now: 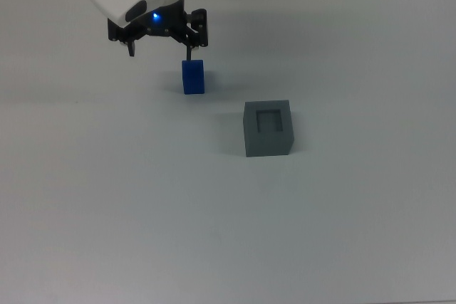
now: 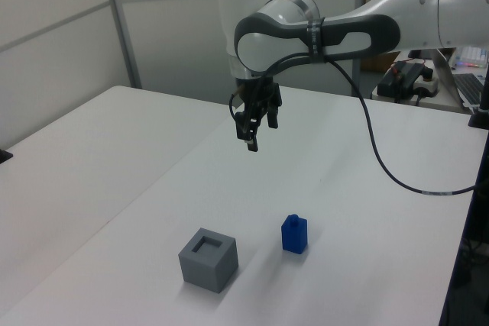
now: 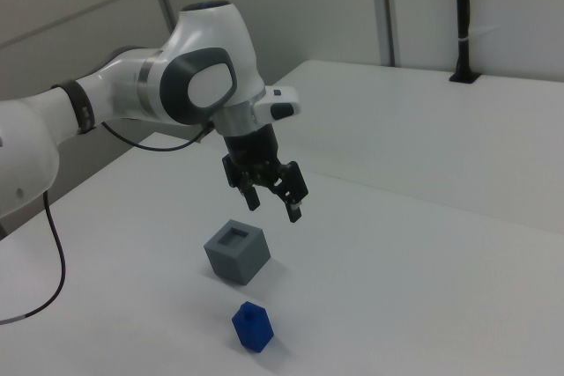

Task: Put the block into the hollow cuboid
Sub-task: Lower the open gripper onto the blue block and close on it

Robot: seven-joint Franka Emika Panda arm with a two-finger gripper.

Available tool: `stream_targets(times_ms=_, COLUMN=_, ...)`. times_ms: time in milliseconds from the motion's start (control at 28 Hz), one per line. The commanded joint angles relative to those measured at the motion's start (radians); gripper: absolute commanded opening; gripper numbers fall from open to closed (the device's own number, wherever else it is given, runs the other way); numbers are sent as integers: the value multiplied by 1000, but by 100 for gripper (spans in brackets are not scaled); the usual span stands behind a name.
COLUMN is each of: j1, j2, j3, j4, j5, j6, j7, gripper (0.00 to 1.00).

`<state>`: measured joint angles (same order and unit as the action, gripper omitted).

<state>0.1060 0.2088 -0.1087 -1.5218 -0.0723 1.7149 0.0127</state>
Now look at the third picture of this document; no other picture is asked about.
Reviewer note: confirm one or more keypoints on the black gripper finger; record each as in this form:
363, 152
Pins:
293, 186
251, 193

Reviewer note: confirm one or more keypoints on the blue block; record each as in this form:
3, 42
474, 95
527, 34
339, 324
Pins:
255, 329

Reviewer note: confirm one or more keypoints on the grey hollow cuboid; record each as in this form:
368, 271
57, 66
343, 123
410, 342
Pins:
247, 261

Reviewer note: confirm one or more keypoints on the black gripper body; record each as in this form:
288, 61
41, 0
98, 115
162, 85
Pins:
253, 147

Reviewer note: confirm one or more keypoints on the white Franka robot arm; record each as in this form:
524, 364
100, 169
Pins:
207, 41

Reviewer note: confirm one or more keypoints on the black post base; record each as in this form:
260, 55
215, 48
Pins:
463, 78

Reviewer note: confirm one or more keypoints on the wide grey partition post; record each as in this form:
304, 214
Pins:
385, 10

